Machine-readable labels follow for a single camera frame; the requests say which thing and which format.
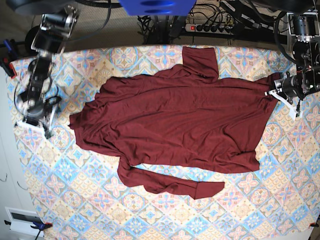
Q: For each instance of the blue clamp lower left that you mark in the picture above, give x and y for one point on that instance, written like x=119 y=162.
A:
x=37 y=226

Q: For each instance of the orange clamp lower right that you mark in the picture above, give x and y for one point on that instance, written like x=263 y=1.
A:
x=314 y=225

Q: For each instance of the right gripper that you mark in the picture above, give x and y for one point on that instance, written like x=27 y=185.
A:
x=37 y=115

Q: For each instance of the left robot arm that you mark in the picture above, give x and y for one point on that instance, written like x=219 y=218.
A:
x=303 y=24

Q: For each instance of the white wall outlet box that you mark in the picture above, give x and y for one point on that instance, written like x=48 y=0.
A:
x=22 y=220

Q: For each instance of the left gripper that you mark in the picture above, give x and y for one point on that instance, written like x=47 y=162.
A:
x=291 y=91

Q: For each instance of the white power strip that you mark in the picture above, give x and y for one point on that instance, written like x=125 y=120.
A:
x=210 y=29

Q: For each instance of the dark red t-shirt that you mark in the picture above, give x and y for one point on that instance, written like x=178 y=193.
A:
x=183 y=116

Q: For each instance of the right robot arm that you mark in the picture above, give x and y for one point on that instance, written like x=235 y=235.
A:
x=58 y=20

